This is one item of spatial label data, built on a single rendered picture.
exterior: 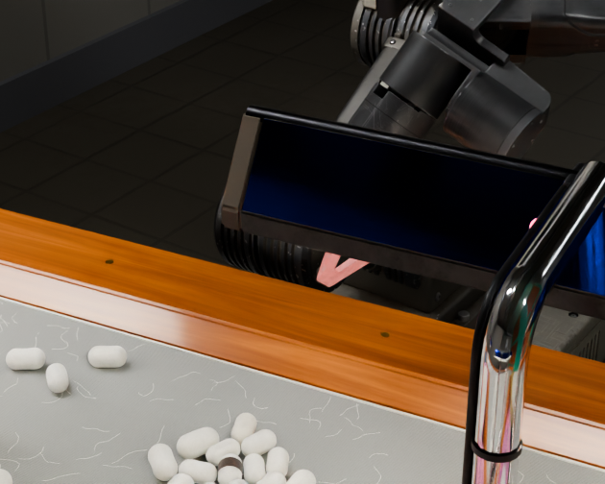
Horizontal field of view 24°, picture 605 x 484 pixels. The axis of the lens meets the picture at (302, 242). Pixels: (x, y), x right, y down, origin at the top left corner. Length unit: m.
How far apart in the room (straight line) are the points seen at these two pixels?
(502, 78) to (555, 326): 0.80
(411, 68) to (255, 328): 0.33
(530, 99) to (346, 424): 0.33
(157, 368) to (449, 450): 0.29
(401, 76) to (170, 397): 0.37
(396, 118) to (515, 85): 0.10
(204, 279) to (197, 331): 0.08
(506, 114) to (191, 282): 0.43
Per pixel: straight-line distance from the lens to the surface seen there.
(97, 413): 1.25
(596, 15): 1.13
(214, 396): 1.26
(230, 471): 1.15
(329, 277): 1.10
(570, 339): 1.85
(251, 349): 1.30
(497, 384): 0.70
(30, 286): 1.42
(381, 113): 1.10
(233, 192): 0.89
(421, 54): 1.10
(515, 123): 1.08
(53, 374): 1.28
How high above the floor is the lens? 1.48
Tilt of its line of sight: 30 degrees down
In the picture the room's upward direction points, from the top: straight up
